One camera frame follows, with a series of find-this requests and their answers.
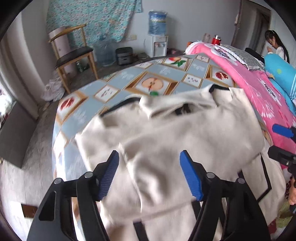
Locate beige zip hoodie jacket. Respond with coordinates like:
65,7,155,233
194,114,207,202
75,87,285,240

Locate person right hand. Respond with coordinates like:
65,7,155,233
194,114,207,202
288,177,296,205

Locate brown wooden block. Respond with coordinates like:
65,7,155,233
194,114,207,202
21,204,38,218

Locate pink floral blanket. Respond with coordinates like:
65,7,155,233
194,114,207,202
185,41,295,154

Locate blue plush pillow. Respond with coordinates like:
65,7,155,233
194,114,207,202
264,53,295,115

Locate grey lace pillow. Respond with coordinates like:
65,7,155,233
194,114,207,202
220,44,264,71

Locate person in white top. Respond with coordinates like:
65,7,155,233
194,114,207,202
265,30,290,63

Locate fruit pattern blue tablecloth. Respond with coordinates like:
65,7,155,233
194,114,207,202
52,53,244,181

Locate red thermos cup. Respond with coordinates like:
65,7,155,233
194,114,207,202
211,35,221,45

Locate clear glass jar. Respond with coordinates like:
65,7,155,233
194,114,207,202
202,33,211,43

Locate white plastic bag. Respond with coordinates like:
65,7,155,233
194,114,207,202
41,77,65,102

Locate white water dispenser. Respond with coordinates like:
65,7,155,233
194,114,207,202
145,35,168,58

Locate blue water bottle jug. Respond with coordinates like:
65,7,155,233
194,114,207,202
148,10,167,36

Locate wooden chair black seat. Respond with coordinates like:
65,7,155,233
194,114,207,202
49,24,99,94

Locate empty clear water jug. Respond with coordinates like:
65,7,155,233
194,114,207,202
93,39,115,67

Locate black rice cooker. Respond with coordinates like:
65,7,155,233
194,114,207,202
115,47,133,65

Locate teal floral hanging cloth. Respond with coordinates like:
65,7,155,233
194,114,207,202
46,1,142,45

